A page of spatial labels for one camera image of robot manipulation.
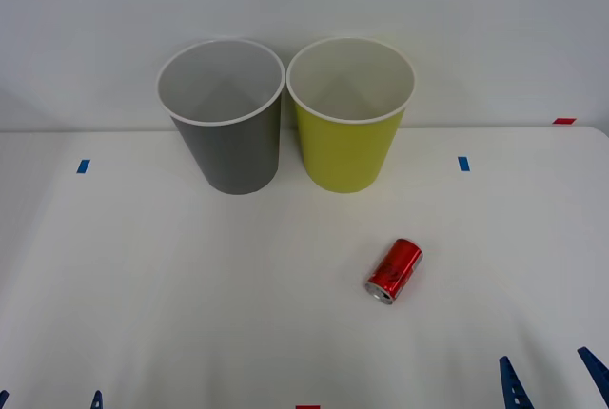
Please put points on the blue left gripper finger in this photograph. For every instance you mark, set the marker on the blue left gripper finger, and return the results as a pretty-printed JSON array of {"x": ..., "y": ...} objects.
[
  {"x": 96, "y": 402},
  {"x": 3, "y": 399}
]

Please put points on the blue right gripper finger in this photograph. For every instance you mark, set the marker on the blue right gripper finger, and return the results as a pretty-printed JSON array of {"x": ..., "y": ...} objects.
[
  {"x": 513, "y": 387},
  {"x": 598, "y": 371}
]

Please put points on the red drink can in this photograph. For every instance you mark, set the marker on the red drink can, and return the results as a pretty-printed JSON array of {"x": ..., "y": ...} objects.
[{"x": 395, "y": 268}]

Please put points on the grey plastic waste bin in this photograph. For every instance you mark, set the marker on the grey plastic waste bin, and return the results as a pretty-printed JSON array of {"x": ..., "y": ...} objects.
[{"x": 238, "y": 157}]

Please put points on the yellow-green plastic waste bin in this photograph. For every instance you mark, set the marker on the yellow-green plastic waste bin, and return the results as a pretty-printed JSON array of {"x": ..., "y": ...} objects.
[{"x": 345, "y": 152}]

